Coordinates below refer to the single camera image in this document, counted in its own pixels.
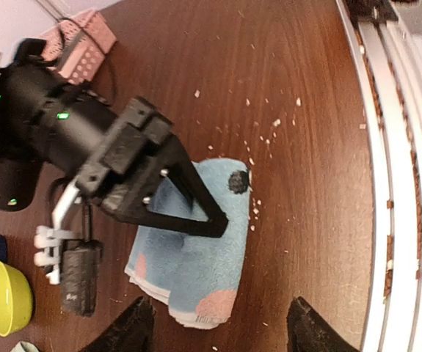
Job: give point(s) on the mint green towel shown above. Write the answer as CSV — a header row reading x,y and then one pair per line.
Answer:
x,y
24,346

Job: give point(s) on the aluminium front rail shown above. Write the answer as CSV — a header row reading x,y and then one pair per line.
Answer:
x,y
388,62

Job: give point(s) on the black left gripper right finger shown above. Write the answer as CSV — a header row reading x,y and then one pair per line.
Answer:
x,y
308,331

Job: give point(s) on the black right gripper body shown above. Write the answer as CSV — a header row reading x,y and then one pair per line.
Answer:
x,y
125,168

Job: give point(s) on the pink perforated plastic basket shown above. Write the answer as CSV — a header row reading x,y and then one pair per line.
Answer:
x,y
79,45

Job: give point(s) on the patterned blue pastel towel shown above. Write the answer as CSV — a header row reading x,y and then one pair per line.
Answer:
x,y
198,277

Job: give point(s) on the lime green bowl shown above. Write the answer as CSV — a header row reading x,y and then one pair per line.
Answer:
x,y
16,300

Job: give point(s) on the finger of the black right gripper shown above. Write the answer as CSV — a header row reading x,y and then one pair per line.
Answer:
x,y
135,211
186,179

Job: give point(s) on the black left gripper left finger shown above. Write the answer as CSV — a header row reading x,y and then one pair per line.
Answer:
x,y
131,331

